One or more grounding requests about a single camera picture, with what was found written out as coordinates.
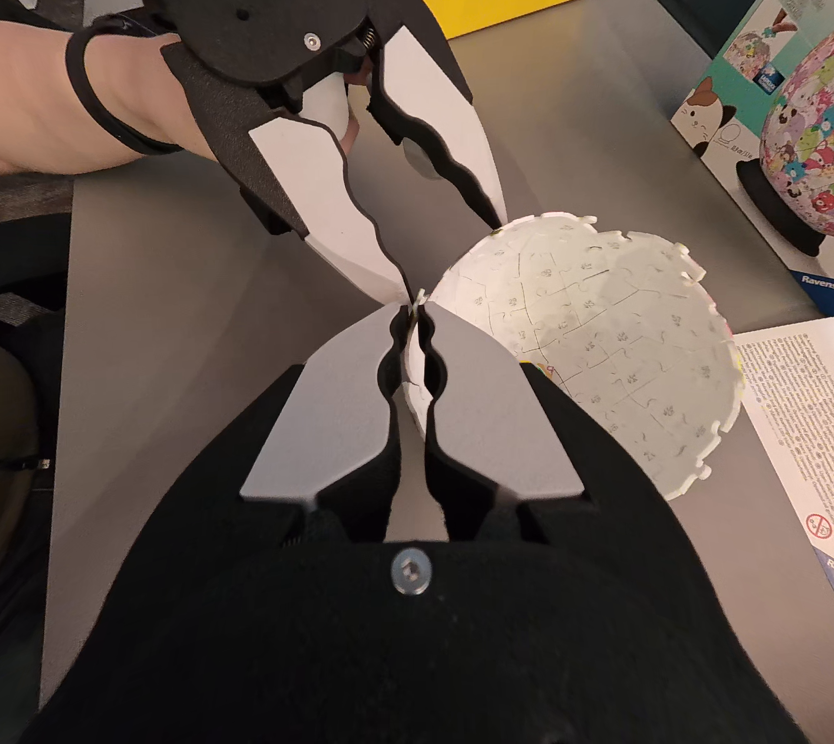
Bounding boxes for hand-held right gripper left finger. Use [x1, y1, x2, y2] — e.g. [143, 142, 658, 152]
[239, 303, 409, 509]

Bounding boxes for white instruction leaflet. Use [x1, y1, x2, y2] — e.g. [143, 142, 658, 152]
[733, 317, 834, 595]

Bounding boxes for person's left hand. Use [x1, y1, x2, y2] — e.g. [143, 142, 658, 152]
[341, 75, 364, 156]

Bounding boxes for person's left forearm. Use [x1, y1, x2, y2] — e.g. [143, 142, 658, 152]
[0, 20, 217, 176]

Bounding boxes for black wrist band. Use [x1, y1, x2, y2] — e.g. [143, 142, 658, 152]
[65, 16, 188, 157]

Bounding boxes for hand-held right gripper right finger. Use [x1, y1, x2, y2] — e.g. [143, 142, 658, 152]
[417, 302, 586, 505]

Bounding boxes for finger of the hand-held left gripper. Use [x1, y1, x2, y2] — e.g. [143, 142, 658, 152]
[248, 114, 416, 306]
[367, 26, 509, 230]

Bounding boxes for colourful puzzle ball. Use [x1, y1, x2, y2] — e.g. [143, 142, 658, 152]
[403, 211, 746, 502]

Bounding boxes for puzzle ball cardboard box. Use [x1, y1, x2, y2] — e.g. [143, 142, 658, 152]
[671, 0, 834, 315]

